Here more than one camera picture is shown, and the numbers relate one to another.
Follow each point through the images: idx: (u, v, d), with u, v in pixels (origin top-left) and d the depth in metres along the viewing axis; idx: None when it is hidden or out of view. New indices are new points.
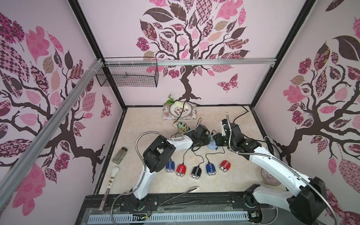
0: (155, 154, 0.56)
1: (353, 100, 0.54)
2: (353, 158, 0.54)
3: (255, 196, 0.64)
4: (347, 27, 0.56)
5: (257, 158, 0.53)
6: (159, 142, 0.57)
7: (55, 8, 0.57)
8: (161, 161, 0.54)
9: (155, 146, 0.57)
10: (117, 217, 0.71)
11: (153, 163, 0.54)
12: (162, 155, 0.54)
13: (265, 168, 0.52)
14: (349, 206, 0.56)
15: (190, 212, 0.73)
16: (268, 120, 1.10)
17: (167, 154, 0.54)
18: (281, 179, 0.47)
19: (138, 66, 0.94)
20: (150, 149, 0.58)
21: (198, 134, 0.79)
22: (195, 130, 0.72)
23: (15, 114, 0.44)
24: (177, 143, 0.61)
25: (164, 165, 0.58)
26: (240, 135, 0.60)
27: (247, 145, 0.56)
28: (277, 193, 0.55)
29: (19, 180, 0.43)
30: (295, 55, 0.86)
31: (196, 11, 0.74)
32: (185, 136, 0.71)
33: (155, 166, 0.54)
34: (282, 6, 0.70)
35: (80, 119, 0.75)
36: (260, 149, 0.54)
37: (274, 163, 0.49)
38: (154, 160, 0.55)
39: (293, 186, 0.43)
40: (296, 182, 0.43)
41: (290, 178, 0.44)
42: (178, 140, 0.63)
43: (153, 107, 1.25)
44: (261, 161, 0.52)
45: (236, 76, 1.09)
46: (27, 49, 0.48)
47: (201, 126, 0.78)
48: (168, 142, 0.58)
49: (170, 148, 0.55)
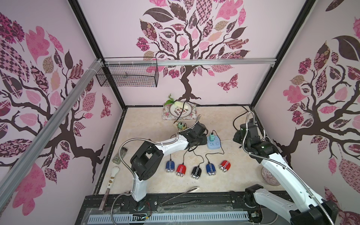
0: (142, 161, 0.52)
1: (353, 100, 0.54)
2: (354, 158, 0.54)
3: (256, 198, 0.64)
4: (347, 27, 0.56)
5: (270, 165, 0.51)
6: (146, 147, 0.51)
7: (55, 8, 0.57)
8: (149, 168, 0.48)
9: (142, 153, 0.51)
10: (117, 217, 0.71)
11: (140, 171, 0.50)
12: (149, 163, 0.49)
13: (276, 177, 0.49)
14: (349, 206, 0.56)
15: (190, 212, 0.73)
16: (268, 120, 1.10)
17: (155, 161, 0.48)
18: (290, 192, 0.45)
19: (138, 66, 0.94)
20: (136, 156, 0.53)
21: (196, 132, 0.71)
22: (193, 128, 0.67)
23: (15, 114, 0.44)
24: (167, 147, 0.55)
25: (153, 171, 0.52)
26: (256, 136, 0.57)
27: (262, 148, 0.53)
28: (280, 201, 0.54)
29: (19, 180, 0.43)
30: (295, 56, 0.86)
31: (196, 11, 0.74)
32: (178, 137, 0.64)
33: (143, 173, 0.49)
34: (282, 6, 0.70)
35: (80, 119, 0.75)
36: (275, 156, 0.51)
37: (289, 174, 0.46)
38: (142, 167, 0.50)
39: (301, 202, 0.42)
40: (307, 199, 0.41)
41: (301, 193, 0.42)
42: (169, 144, 0.57)
43: (153, 107, 1.25)
44: (273, 169, 0.50)
45: (236, 76, 1.09)
46: (27, 49, 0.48)
47: (198, 124, 0.71)
48: (156, 147, 0.52)
49: (156, 155, 0.49)
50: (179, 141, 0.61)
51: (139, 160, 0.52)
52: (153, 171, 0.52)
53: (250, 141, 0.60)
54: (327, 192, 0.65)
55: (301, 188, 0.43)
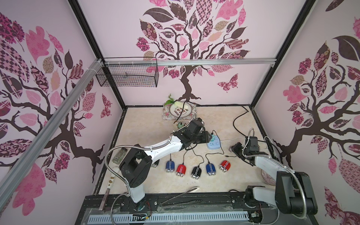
0: (131, 167, 0.49)
1: (353, 100, 0.54)
2: (353, 158, 0.54)
3: (255, 193, 0.65)
4: (346, 27, 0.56)
5: (259, 159, 0.62)
6: (134, 153, 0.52)
7: (54, 8, 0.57)
8: (137, 176, 0.45)
9: (131, 159, 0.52)
10: (117, 217, 0.71)
11: (129, 178, 0.47)
12: (138, 170, 0.46)
13: (263, 167, 0.60)
14: (350, 206, 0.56)
15: (190, 212, 0.73)
16: (267, 120, 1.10)
17: (143, 168, 0.45)
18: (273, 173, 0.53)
19: (138, 66, 0.94)
20: (124, 163, 0.49)
21: (191, 132, 0.66)
22: (188, 127, 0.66)
23: (15, 114, 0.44)
24: (157, 153, 0.51)
25: (145, 177, 0.51)
26: (256, 145, 0.71)
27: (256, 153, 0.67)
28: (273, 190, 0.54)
29: (19, 180, 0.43)
30: (295, 56, 0.86)
31: (196, 11, 0.74)
32: (171, 140, 0.59)
33: (131, 181, 0.46)
34: (282, 6, 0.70)
35: (80, 119, 0.75)
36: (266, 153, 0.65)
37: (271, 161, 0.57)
38: (131, 174, 0.47)
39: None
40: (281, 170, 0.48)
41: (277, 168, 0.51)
42: (160, 149, 0.53)
43: (153, 107, 1.25)
44: (260, 161, 0.62)
45: (236, 76, 1.09)
46: (27, 49, 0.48)
47: (194, 123, 0.65)
48: (145, 153, 0.49)
49: (145, 161, 0.45)
50: (172, 144, 0.57)
51: (128, 167, 0.49)
52: (144, 178, 0.50)
53: (249, 147, 0.76)
54: (327, 192, 0.65)
55: (277, 164, 0.54)
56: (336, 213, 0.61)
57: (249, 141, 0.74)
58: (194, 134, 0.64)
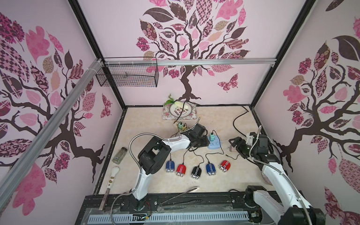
0: (150, 155, 0.55)
1: (353, 100, 0.54)
2: (353, 158, 0.54)
3: (255, 196, 0.64)
4: (346, 27, 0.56)
5: (268, 170, 0.55)
6: (153, 143, 0.55)
7: (55, 8, 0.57)
8: (156, 163, 0.52)
9: (150, 147, 0.55)
10: (116, 217, 0.71)
11: (148, 166, 0.53)
12: (157, 157, 0.52)
13: (272, 182, 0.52)
14: (350, 206, 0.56)
15: (190, 212, 0.73)
16: (267, 120, 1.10)
17: (164, 155, 0.53)
18: (281, 195, 0.48)
19: (138, 66, 0.94)
20: (145, 151, 0.55)
21: (196, 133, 0.77)
22: (193, 129, 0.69)
23: (15, 114, 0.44)
24: (173, 144, 0.59)
25: (161, 166, 0.56)
26: (264, 146, 0.63)
27: (265, 157, 0.59)
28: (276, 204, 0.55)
29: (18, 181, 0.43)
30: (295, 56, 0.86)
31: (196, 11, 0.74)
32: (182, 135, 0.69)
33: (151, 168, 0.52)
34: (282, 6, 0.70)
35: (80, 119, 0.75)
36: (276, 165, 0.55)
37: (283, 180, 0.49)
38: (150, 161, 0.53)
39: (288, 203, 0.44)
40: (293, 200, 0.43)
41: (289, 195, 0.45)
42: (175, 141, 0.61)
43: (153, 107, 1.25)
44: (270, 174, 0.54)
45: (236, 76, 1.09)
46: (27, 49, 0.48)
47: (198, 125, 0.76)
48: (163, 143, 0.56)
49: (165, 149, 0.53)
50: (183, 139, 0.66)
51: (147, 154, 0.55)
52: (160, 167, 0.56)
53: (258, 147, 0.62)
54: (327, 192, 0.65)
55: (289, 191, 0.46)
56: (336, 213, 0.61)
57: (258, 141, 0.65)
58: (198, 136, 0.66)
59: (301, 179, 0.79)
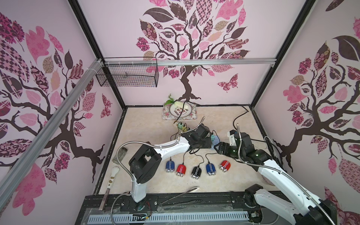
0: (140, 163, 0.51)
1: (353, 100, 0.54)
2: (354, 158, 0.54)
3: (257, 198, 0.63)
4: (346, 27, 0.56)
5: (266, 171, 0.52)
6: (144, 150, 0.50)
7: (55, 8, 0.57)
8: (146, 173, 0.47)
9: (140, 155, 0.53)
10: (116, 217, 0.71)
11: (138, 174, 0.49)
12: (146, 167, 0.48)
13: (273, 183, 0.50)
14: (350, 206, 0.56)
15: (190, 212, 0.73)
16: (267, 120, 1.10)
17: (153, 165, 0.47)
18: (289, 197, 0.47)
19: (138, 66, 0.94)
20: (134, 159, 0.52)
21: (199, 135, 0.69)
22: (195, 130, 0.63)
23: (15, 114, 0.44)
24: (166, 151, 0.53)
25: (153, 175, 0.52)
26: (250, 145, 0.60)
27: (256, 156, 0.56)
28: (283, 204, 0.54)
29: (18, 181, 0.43)
30: (295, 56, 0.86)
31: (196, 11, 0.74)
32: (181, 138, 0.62)
33: (140, 177, 0.48)
34: (282, 6, 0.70)
35: (80, 119, 0.75)
36: (270, 161, 0.54)
37: (285, 179, 0.48)
38: (140, 170, 0.49)
39: (301, 205, 0.43)
40: (305, 200, 0.42)
41: (299, 196, 0.43)
42: (168, 148, 0.54)
43: (153, 107, 1.25)
44: (270, 176, 0.52)
45: (236, 76, 1.09)
46: (27, 48, 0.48)
47: (202, 126, 0.69)
48: (154, 151, 0.51)
49: (154, 159, 0.47)
50: (180, 144, 0.59)
51: (138, 162, 0.51)
52: (151, 175, 0.51)
53: (244, 150, 0.63)
54: (327, 192, 0.65)
55: (297, 191, 0.44)
56: (336, 213, 0.61)
57: (243, 142, 0.62)
58: (201, 138, 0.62)
59: (301, 179, 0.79)
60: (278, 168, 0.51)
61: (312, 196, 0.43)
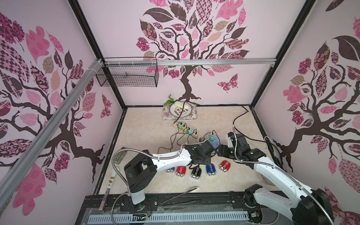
0: (135, 172, 0.48)
1: (353, 100, 0.54)
2: (354, 158, 0.54)
3: (257, 197, 0.63)
4: (346, 27, 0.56)
5: (261, 168, 0.55)
6: (141, 159, 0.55)
7: (55, 8, 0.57)
8: (138, 182, 0.44)
9: (136, 162, 0.47)
10: (117, 217, 0.71)
11: (131, 183, 0.46)
12: (140, 177, 0.45)
13: (268, 177, 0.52)
14: (350, 206, 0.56)
15: (190, 212, 0.73)
16: (267, 120, 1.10)
17: (146, 176, 0.44)
18: (283, 189, 0.48)
19: (138, 66, 0.94)
20: (130, 165, 0.48)
21: (203, 151, 0.64)
22: (201, 145, 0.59)
23: (15, 114, 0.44)
24: (164, 163, 0.49)
25: (146, 186, 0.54)
26: (245, 144, 0.64)
27: (251, 154, 0.59)
28: (280, 199, 0.55)
29: (18, 181, 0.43)
30: (295, 56, 0.86)
31: (196, 11, 0.74)
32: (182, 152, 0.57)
33: (132, 186, 0.45)
34: (282, 6, 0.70)
35: (80, 119, 0.75)
36: (264, 159, 0.56)
37: (278, 173, 0.50)
38: (133, 179, 0.46)
39: (294, 195, 0.44)
40: (298, 191, 0.43)
41: (291, 187, 0.45)
42: (167, 160, 0.51)
43: (153, 107, 1.25)
44: (264, 170, 0.54)
45: (236, 76, 1.09)
46: (27, 49, 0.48)
47: (208, 142, 0.65)
48: (151, 161, 0.47)
49: (149, 170, 0.44)
50: (180, 158, 0.55)
51: (131, 170, 0.48)
52: (144, 186, 0.49)
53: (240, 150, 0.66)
54: (327, 192, 0.65)
55: (290, 183, 0.46)
56: (336, 213, 0.61)
57: (237, 142, 0.65)
58: (206, 155, 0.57)
59: (301, 179, 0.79)
60: (271, 163, 0.54)
61: (303, 186, 0.44)
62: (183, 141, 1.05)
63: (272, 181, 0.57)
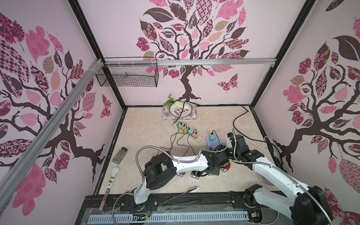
0: (156, 170, 0.50)
1: (353, 100, 0.54)
2: (353, 158, 0.54)
3: (257, 197, 0.63)
4: (347, 27, 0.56)
5: (259, 167, 0.56)
6: (162, 159, 0.50)
7: (55, 8, 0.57)
8: (157, 181, 0.47)
9: (157, 162, 0.50)
10: (117, 217, 0.71)
11: (150, 180, 0.49)
12: (159, 176, 0.47)
13: (266, 177, 0.54)
14: (350, 206, 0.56)
15: (190, 212, 0.73)
16: (267, 120, 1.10)
17: (164, 177, 0.46)
18: (281, 187, 0.49)
19: (138, 66, 0.94)
20: (151, 164, 0.51)
21: (219, 160, 0.66)
22: (217, 153, 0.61)
23: (15, 114, 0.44)
24: (183, 166, 0.51)
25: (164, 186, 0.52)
26: (244, 145, 0.65)
27: (250, 155, 0.60)
28: (280, 198, 0.55)
29: (19, 180, 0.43)
30: (295, 56, 0.86)
31: (196, 11, 0.74)
32: (201, 156, 0.59)
33: (151, 184, 0.48)
34: (283, 6, 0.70)
35: (80, 119, 0.75)
36: (261, 158, 0.58)
37: (275, 171, 0.51)
38: (153, 177, 0.49)
39: (291, 192, 0.45)
40: (295, 188, 0.44)
41: (288, 185, 0.46)
42: (186, 163, 0.52)
43: (153, 107, 1.25)
44: (262, 170, 0.55)
45: (236, 76, 1.09)
46: (27, 48, 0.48)
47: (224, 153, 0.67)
48: (171, 163, 0.50)
49: (169, 172, 0.46)
50: (198, 162, 0.56)
51: (153, 168, 0.51)
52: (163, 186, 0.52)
53: (239, 151, 0.67)
54: (327, 192, 0.65)
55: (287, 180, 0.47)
56: (336, 212, 0.61)
57: (237, 143, 0.66)
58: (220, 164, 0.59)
59: (301, 179, 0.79)
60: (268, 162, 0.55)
61: (301, 183, 0.45)
62: (183, 141, 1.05)
63: (271, 180, 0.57)
